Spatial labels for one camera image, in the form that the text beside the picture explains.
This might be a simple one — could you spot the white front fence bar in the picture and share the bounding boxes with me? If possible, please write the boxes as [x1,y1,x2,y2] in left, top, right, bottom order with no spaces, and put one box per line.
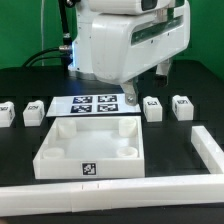
[0,174,224,217]

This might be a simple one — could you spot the white right fence bar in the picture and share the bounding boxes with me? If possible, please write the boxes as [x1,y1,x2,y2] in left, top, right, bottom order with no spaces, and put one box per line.
[191,126,224,174]

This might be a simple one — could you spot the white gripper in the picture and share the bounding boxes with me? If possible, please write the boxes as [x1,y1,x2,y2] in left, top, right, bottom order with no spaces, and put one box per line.
[91,3,190,106]

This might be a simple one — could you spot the white fiducial marker sheet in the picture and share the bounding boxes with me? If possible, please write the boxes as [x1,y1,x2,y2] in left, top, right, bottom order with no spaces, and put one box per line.
[47,94,140,117]

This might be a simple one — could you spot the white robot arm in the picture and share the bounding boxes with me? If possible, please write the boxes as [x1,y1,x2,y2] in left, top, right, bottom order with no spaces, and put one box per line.
[68,0,190,105]

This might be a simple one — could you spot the black cable bundle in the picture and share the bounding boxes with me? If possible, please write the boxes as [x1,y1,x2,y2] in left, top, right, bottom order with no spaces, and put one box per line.
[21,45,74,68]

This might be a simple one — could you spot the white square table top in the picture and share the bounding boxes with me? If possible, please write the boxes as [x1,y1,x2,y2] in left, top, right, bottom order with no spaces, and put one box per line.
[33,116,145,179]

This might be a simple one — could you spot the white fence bar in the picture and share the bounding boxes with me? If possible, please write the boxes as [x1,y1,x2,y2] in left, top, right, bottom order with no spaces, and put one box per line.
[191,126,224,174]
[0,174,224,217]

